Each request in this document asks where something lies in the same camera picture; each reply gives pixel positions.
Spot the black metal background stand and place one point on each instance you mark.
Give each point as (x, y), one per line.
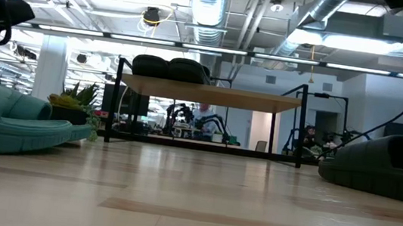
(321, 95)

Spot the wooden shelf black metal legs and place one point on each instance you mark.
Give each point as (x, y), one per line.
(207, 94)

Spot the grey background chair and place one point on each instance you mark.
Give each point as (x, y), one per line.
(261, 146)

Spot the black slide sandal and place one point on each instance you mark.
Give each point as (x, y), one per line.
(362, 173)
(149, 67)
(187, 71)

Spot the grey wall vent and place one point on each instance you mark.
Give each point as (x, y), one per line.
(270, 79)
(327, 87)

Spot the potted succulent plant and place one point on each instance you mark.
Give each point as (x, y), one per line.
(77, 97)

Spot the black background robot arm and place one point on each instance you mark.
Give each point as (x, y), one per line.
(220, 122)
(179, 110)
(308, 140)

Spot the black background monitor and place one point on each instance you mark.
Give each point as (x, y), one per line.
(127, 100)

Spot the white pillar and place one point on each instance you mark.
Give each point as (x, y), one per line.
(50, 69)

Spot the person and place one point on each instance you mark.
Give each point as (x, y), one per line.
(204, 122)

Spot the round ceiling detector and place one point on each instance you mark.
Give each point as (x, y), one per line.
(276, 5)

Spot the long black light bar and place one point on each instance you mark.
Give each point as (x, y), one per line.
(145, 39)

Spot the black round ceiling speaker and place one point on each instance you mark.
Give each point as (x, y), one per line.
(81, 58)

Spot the teal slide sandal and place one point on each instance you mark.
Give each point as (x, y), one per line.
(1, 132)
(81, 131)

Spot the silver spiral ventilation duct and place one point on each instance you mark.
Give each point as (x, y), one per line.
(209, 11)
(328, 5)

